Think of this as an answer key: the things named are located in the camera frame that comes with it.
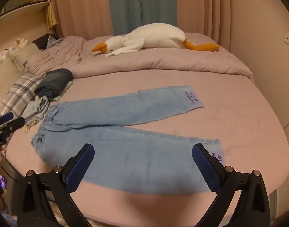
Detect plaid grey white cloth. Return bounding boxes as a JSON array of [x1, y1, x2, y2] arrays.
[[0, 74, 44, 123]]

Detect blue checked shirt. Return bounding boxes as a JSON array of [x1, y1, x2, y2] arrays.
[[46, 37, 65, 50]]

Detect cream plush toy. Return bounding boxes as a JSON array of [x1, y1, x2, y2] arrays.
[[15, 38, 29, 50]]

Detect yellow hanging cloth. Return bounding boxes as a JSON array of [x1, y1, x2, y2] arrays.
[[46, 3, 58, 29]]

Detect folded dark blue jeans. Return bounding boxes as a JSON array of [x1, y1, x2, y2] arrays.
[[34, 68, 73, 98]]

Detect white plush toy black marks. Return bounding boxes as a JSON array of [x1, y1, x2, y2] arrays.
[[0, 48, 11, 64]]

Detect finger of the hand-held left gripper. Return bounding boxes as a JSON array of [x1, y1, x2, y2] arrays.
[[0, 112, 14, 127], [0, 117, 25, 133]]

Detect black garment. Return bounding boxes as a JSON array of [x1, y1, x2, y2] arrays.
[[32, 34, 58, 51]]

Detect teal curtain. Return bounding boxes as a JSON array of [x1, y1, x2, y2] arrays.
[[106, 0, 177, 36]]

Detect white goose plush toy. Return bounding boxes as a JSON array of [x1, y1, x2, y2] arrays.
[[91, 23, 221, 58]]

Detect pink curtain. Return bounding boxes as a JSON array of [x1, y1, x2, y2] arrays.
[[50, 0, 114, 40], [175, 0, 232, 52]]

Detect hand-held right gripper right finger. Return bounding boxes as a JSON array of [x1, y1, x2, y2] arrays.
[[192, 143, 270, 227]]

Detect crumpled light blue garment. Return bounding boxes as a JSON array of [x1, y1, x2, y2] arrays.
[[23, 96, 50, 133]]

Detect light blue denim pants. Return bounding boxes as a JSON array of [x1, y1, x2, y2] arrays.
[[31, 85, 223, 193]]

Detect pink duvet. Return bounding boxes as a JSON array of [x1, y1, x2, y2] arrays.
[[27, 32, 255, 83]]

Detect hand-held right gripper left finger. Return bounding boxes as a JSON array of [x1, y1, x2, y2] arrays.
[[17, 143, 95, 227]]

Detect folded light green cloth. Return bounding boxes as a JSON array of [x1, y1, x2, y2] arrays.
[[53, 80, 73, 101]]

